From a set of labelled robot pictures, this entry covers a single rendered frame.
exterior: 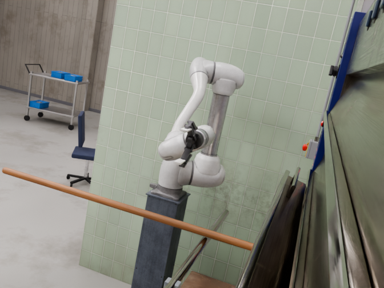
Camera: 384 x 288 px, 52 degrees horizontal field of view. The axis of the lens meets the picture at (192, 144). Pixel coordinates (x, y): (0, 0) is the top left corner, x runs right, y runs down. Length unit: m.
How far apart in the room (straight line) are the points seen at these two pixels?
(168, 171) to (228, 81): 0.63
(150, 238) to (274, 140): 1.02
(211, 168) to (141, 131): 0.79
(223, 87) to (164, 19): 0.81
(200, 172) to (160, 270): 0.66
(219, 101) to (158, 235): 0.89
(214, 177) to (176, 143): 0.58
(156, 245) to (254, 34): 1.49
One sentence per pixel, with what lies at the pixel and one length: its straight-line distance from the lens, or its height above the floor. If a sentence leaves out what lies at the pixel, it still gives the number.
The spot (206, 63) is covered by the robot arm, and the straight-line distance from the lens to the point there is 2.30.
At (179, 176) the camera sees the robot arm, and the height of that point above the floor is 1.14.
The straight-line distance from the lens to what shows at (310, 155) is 2.35.
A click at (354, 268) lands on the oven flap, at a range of 0.28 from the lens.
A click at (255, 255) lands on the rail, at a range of 0.93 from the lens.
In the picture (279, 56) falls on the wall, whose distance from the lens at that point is 2.68.
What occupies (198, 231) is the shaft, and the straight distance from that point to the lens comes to 1.58.
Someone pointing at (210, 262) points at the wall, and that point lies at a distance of 3.05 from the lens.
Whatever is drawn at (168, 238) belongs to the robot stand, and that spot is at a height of 0.76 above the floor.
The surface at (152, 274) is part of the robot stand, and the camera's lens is 2.61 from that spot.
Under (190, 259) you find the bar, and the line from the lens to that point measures 1.41.
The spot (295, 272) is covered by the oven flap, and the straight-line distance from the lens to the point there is 0.85.
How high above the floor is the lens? 1.84
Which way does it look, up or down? 12 degrees down
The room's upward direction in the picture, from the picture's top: 11 degrees clockwise
